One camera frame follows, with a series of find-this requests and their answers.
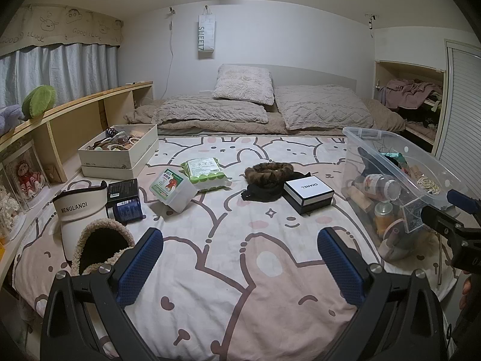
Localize person's right hand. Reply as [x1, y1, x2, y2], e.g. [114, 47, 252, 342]
[461, 275, 475, 309]

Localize thin wooden stick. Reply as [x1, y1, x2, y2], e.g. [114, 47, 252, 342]
[435, 233, 442, 290]

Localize clear plastic storage bin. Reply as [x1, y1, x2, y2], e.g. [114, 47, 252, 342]
[342, 126, 459, 262]

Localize beige folded duvet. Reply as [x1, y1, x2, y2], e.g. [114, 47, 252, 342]
[125, 98, 406, 136]

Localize white hanging cable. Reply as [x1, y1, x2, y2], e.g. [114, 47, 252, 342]
[167, 6, 177, 98]

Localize bunny printed bed sheet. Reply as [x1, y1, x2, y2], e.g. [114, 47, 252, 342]
[13, 133, 459, 361]

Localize green plush toy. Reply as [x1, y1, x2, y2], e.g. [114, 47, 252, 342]
[21, 85, 57, 118]

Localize pale blue curtain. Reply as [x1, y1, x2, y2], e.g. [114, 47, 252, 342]
[0, 42, 120, 108]

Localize green wet wipes pack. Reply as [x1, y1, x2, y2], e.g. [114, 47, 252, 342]
[180, 157, 234, 193]

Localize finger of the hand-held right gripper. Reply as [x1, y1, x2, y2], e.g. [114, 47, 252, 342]
[421, 205, 470, 238]
[446, 189, 481, 215]

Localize pink clothes pile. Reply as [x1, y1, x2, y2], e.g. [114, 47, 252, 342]
[378, 79, 444, 111]

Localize quilted beige pillow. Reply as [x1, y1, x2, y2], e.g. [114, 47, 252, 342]
[151, 96, 269, 125]
[274, 85, 374, 130]

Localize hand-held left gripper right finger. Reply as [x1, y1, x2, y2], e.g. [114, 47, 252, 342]
[317, 227, 446, 361]

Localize small black box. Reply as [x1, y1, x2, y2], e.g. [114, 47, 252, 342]
[106, 178, 139, 207]

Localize black wall clip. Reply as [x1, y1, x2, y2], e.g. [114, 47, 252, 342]
[364, 13, 378, 38]

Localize white plastic box green label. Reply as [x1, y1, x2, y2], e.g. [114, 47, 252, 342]
[149, 168, 197, 213]

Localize black feather headpiece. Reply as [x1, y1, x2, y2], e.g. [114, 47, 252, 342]
[357, 147, 399, 170]

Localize white floral ornament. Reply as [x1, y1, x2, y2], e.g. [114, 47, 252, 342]
[0, 186, 27, 245]

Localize wooden bedside shelf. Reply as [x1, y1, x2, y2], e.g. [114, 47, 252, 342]
[0, 81, 155, 256]

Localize beige fleece slipper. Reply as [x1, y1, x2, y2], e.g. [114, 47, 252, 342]
[69, 218, 135, 277]

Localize built-in closet shelf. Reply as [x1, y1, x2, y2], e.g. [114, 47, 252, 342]
[374, 60, 448, 156]

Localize blue jar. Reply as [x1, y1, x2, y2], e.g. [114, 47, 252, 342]
[112, 197, 143, 223]

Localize white hanging paper bag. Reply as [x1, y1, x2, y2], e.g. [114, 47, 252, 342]
[197, 5, 216, 60]

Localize playing card deck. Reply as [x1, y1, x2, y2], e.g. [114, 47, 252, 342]
[400, 199, 427, 234]

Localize white gift box black edges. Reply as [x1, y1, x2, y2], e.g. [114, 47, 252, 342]
[283, 175, 335, 216]

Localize beige printed curtain valance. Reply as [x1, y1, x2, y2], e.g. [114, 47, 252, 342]
[0, 5, 124, 55]

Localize fluffy white pillow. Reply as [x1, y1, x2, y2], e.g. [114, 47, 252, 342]
[212, 64, 276, 106]

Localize doll in clear case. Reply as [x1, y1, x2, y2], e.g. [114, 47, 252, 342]
[4, 139, 51, 211]

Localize white shoebox of accessories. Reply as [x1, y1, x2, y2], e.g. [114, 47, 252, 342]
[78, 124, 159, 180]

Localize white shutter door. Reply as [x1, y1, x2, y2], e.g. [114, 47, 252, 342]
[432, 39, 481, 200]

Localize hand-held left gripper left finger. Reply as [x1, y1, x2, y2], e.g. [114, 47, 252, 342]
[39, 227, 166, 361]

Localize clear plastic bottle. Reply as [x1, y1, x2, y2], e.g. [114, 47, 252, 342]
[355, 173, 401, 202]

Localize purple plush toy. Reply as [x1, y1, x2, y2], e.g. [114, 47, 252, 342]
[0, 104, 25, 136]

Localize coiled white cord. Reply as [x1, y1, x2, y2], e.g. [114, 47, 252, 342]
[417, 175, 444, 196]

